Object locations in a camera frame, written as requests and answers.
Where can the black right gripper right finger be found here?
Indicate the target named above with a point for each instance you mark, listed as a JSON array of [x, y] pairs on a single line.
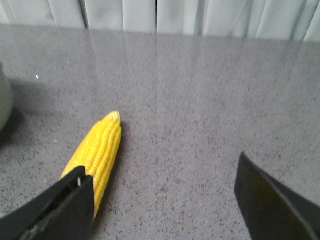
[[271, 210]]

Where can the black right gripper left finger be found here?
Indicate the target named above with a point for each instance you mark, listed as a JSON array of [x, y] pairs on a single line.
[[65, 211]]

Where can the yellow plastic corn cob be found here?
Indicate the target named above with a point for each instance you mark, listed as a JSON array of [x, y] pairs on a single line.
[[97, 153]]

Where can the pale green electric cooking pot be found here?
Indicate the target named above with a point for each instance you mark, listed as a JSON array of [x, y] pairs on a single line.
[[6, 98]]

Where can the white pleated curtain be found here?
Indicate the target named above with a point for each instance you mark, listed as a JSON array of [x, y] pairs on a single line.
[[297, 20]]

